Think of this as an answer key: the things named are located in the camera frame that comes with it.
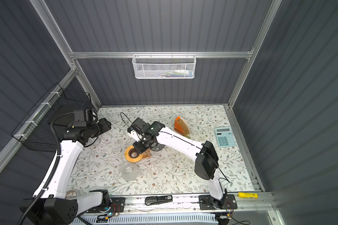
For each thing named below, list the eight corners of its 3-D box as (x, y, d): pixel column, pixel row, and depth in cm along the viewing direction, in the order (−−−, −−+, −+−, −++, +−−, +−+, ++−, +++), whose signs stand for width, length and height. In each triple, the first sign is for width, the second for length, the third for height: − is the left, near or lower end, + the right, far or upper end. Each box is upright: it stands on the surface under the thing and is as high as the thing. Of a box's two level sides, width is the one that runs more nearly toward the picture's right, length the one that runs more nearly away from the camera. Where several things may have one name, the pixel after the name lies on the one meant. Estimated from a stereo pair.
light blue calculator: (218, 147, 97) (219, 145, 95) (214, 129, 107) (215, 126, 105) (235, 147, 97) (236, 145, 95) (229, 129, 107) (230, 126, 105)
